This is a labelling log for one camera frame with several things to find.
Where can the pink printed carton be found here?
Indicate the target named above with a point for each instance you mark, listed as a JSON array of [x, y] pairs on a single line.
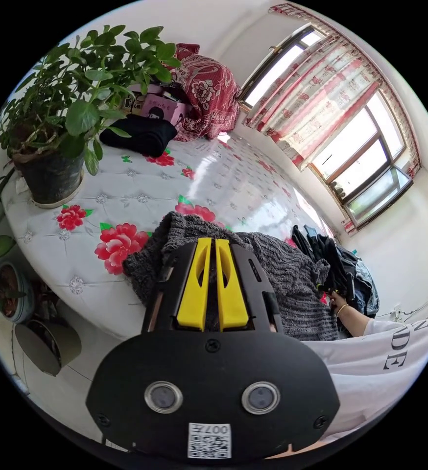
[[159, 104]]

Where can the pile of clothes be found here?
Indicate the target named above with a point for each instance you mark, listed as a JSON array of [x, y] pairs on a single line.
[[346, 264]]

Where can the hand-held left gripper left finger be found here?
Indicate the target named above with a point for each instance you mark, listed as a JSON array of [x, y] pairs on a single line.
[[192, 301]]

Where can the black folded garment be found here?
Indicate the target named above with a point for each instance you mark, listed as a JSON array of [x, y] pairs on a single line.
[[140, 134]]

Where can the person's right forearm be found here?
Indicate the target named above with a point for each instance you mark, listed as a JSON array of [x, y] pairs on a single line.
[[355, 322]]

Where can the bed with floral sheet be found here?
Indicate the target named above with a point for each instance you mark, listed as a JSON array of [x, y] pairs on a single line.
[[170, 191]]

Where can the gray suede pants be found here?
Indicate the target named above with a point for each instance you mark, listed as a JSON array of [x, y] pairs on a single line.
[[294, 279]]

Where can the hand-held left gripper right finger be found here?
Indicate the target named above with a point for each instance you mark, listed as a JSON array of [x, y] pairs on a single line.
[[232, 304]]

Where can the large leafy plant in pot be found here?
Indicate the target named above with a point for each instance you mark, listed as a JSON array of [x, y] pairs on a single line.
[[74, 110]]

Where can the long-leaved plant in blue pot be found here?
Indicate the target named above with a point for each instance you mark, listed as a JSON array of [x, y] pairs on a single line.
[[4, 286]]

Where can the red patterned blanket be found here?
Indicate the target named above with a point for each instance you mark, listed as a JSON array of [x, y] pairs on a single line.
[[203, 91]]

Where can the person's right hand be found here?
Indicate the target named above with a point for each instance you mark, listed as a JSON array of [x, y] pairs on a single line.
[[338, 300]]

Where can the person's body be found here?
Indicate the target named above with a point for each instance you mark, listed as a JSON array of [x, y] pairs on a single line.
[[383, 374]]

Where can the window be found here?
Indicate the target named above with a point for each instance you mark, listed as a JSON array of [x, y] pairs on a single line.
[[368, 161]]

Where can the red and white patterned curtain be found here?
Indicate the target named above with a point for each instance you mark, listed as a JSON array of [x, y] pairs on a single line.
[[320, 91]]

